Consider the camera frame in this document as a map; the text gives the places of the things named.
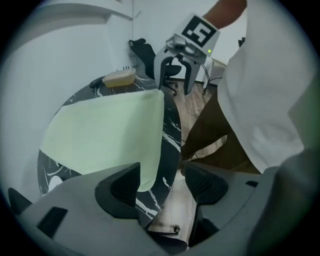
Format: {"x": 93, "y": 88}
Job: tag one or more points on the black office chair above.
{"x": 145, "y": 53}

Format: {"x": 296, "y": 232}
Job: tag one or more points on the white router with antennas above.
{"x": 123, "y": 68}

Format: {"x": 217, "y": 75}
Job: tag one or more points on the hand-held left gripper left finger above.
{"x": 82, "y": 200}

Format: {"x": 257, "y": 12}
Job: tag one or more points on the light green towel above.
{"x": 105, "y": 132}

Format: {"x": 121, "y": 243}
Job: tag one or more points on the person in white shirt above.
{"x": 262, "y": 87}

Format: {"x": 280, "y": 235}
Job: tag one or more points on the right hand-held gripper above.
{"x": 200, "y": 32}

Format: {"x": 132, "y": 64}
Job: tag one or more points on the beige rectangular container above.
{"x": 119, "y": 78}

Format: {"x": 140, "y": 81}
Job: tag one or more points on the person's right forearm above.
{"x": 225, "y": 12}

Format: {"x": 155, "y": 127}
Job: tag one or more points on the person's brown trousers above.
{"x": 212, "y": 125}

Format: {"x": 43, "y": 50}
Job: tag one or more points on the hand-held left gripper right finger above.
{"x": 235, "y": 195}

